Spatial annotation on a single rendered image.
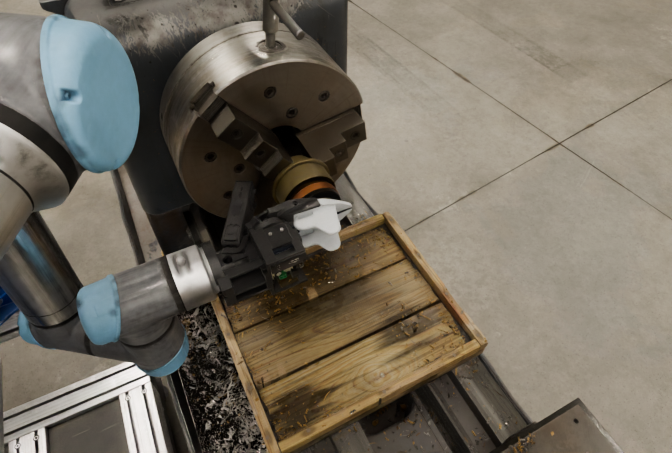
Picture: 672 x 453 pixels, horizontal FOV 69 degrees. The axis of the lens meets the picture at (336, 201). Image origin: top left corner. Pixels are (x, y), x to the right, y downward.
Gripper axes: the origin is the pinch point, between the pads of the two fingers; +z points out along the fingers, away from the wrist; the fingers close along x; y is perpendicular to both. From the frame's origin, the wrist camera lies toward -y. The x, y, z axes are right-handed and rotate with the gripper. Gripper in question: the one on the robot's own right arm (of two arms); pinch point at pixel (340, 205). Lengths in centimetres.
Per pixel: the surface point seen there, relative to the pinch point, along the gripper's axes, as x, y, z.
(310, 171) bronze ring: 4.1, -4.5, -2.5
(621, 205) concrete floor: -108, -29, 154
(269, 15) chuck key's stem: 20.6, -18.5, -1.4
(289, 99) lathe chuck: 9.1, -14.9, -0.9
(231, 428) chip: -50, 4, -26
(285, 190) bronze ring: 2.5, -4.1, -6.6
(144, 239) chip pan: -54, -55, -31
